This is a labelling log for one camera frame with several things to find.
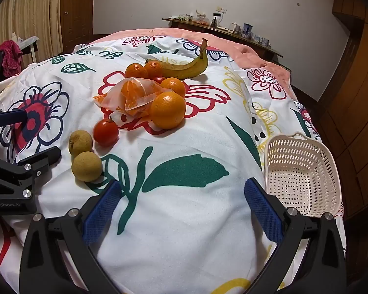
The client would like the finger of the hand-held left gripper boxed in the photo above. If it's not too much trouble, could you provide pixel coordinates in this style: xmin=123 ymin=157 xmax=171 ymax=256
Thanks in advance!
xmin=17 ymin=146 xmax=62 ymax=190
xmin=0 ymin=106 xmax=29 ymax=135

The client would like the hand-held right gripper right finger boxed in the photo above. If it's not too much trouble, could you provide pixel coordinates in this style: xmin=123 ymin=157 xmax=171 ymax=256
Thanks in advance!
xmin=244 ymin=178 xmax=347 ymax=294

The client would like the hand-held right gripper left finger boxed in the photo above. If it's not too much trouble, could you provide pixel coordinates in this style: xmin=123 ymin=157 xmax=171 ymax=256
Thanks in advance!
xmin=19 ymin=180 xmax=123 ymax=294

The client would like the cream plastic basket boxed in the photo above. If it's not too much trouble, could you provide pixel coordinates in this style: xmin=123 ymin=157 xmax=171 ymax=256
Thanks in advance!
xmin=264 ymin=133 xmax=342 ymax=218

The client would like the clear plastic bag of oranges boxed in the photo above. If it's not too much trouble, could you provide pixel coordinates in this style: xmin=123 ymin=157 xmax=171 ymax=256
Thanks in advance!
xmin=93 ymin=77 xmax=168 ymax=120

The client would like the small orange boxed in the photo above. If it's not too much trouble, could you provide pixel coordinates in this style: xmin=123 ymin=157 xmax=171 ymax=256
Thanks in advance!
xmin=144 ymin=61 xmax=164 ymax=79
xmin=125 ymin=63 xmax=149 ymax=79

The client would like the yellow banana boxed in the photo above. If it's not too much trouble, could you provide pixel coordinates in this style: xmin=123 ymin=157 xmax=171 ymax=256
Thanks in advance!
xmin=145 ymin=38 xmax=209 ymax=79

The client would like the brown round fruit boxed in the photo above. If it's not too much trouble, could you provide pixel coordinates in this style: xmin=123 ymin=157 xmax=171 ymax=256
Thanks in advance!
xmin=69 ymin=130 xmax=94 ymax=157
xmin=72 ymin=151 xmax=103 ymax=182

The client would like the red cloth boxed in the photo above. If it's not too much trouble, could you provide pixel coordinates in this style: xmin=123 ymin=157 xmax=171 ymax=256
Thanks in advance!
xmin=0 ymin=40 xmax=23 ymax=78

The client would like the large red tomato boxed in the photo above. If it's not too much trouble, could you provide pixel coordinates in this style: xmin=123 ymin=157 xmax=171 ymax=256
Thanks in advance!
xmin=93 ymin=118 xmax=119 ymax=147

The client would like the white side table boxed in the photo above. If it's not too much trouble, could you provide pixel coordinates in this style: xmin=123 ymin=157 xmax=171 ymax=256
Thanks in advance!
xmin=18 ymin=36 xmax=40 ymax=63

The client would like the white floral blanket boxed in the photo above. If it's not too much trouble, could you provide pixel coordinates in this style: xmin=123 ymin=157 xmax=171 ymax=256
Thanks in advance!
xmin=0 ymin=32 xmax=347 ymax=294

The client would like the beige curtain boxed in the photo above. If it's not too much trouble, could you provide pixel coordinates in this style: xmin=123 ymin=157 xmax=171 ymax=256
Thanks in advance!
xmin=0 ymin=0 xmax=63 ymax=65

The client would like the large orange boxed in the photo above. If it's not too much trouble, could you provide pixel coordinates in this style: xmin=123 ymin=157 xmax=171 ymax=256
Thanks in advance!
xmin=150 ymin=92 xmax=186 ymax=130

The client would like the wooden door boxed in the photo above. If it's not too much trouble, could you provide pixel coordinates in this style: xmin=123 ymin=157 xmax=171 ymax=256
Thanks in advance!
xmin=60 ymin=0 xmax=97 ymax=52

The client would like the wooden wardrobe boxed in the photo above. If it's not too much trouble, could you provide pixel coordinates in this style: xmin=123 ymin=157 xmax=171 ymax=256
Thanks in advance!
xmin=290 ymin=0 xmax=368 ymax=221

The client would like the medium orange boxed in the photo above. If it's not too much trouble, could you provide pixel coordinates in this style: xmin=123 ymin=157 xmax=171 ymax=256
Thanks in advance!
xmin=161 ymin=78 xmax=186 ymax=98

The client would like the pink blanket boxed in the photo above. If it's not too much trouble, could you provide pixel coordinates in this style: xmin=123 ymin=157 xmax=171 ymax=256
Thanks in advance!
xmin=89 ymin=27 xmax=292 ymax=80

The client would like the long wooden shelf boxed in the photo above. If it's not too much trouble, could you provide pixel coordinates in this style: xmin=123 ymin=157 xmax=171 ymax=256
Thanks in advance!
xmin=162 ymin=17 xmax=283 ymax=63

